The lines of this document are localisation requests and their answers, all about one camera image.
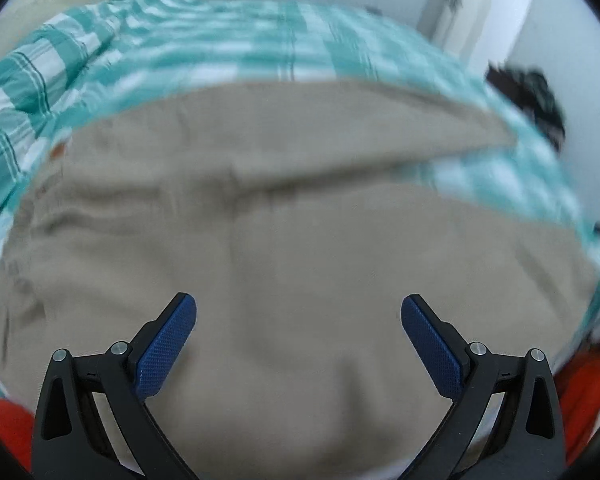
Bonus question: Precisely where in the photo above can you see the green plaid blanket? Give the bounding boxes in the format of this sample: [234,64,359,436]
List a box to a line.
[0,0,600,401]

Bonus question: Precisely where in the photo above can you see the white door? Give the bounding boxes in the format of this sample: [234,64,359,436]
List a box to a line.
[417,0,538,88]

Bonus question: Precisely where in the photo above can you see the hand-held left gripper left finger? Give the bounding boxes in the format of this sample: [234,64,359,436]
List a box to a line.
[31,292,201,480]

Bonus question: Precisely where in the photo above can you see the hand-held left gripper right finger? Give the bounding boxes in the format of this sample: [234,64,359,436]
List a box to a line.
[400,294,566,480]

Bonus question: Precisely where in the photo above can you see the beige pants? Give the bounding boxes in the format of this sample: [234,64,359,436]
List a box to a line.
[0,77,600,480]

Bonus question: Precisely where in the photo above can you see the orange cloth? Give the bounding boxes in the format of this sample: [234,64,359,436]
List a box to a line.
[0,345,600,476]

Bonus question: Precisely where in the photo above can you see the dark cloth bundle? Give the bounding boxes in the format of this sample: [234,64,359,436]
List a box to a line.
[484,61,567,152]

